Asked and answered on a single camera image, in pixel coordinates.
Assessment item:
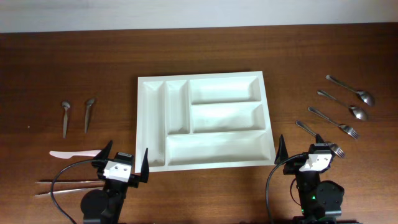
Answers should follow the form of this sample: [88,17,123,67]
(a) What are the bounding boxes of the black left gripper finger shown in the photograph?
[94,140,113,160]
[140,148,150,183]

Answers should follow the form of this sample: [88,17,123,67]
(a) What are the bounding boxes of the metal fork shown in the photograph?
[295,120,345,159]
[308,106,359,140]

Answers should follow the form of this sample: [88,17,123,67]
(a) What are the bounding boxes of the large spoon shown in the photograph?
[317,90,369,121]
[325,75,376,106]

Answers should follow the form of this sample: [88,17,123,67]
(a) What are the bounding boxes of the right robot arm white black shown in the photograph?
[274,134,345,224]

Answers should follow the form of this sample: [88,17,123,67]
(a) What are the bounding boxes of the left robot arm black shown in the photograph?
[80,141,149,223]

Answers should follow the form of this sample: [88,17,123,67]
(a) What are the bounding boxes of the pink plastic knife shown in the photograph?
[49,150,101,159]

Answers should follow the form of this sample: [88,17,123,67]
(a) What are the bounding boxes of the small teaspoon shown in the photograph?
[62,101,70,139]
[85,98,95,134]

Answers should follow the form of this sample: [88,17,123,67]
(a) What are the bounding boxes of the small teaspoon far left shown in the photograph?
[62,101,70,139]

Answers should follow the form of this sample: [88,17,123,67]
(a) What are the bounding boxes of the white plastic cutlery tray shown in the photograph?
[135,71,275,172]

